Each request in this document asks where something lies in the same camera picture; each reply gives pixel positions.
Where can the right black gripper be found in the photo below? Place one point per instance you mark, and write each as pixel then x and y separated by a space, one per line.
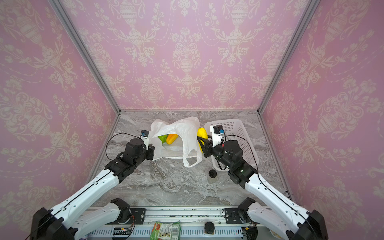
pixel 208 148

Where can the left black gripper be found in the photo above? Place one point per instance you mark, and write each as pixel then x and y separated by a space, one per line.
pixel 151 150

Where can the white plastic bag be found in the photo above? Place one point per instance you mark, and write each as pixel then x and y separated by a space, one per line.
pixel 185 147

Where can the white perforated plastic basket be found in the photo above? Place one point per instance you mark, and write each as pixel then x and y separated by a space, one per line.
pixel 235 130

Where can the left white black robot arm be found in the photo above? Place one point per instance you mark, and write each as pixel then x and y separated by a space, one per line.
pixel 45 226

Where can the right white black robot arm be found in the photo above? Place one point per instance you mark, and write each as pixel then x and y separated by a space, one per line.
pixel 243 174

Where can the green fruit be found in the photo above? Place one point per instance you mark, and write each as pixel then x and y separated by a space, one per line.
pixel 163 138

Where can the orange mango fruit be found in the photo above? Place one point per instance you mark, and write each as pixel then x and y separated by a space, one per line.
pixel 171 138

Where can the clear jar black lid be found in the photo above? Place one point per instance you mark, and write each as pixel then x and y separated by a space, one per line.
pixel 212 176

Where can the green snack packet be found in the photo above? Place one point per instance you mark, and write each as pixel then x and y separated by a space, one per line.
pixel 166 231

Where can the black lid jar front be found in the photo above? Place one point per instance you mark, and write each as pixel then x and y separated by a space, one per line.
pixel 209 228

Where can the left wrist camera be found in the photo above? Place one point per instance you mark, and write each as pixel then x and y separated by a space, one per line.
pixel 145 135

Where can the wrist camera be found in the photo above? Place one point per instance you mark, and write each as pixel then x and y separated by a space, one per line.
pixel 218 135
pixel 145 135

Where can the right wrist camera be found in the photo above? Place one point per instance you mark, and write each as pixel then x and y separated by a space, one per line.
pixel 218 135

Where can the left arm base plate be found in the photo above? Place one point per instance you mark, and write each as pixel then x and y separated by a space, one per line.
pixel 136 216

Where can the aluminium front rail frame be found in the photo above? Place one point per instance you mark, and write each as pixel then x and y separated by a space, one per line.
pixel 186 216

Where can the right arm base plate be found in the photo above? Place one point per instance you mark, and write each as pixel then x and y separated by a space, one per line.
pixel 236 216

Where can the right aluminium corner post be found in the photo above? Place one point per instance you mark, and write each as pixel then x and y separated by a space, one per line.
pixel 296 37

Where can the aluminium corner post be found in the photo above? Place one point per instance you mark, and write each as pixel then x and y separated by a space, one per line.
pixel 73 33
pixel 296 37

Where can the left aluminium corner post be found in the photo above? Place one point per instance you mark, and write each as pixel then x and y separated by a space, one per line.
pixel 73 33

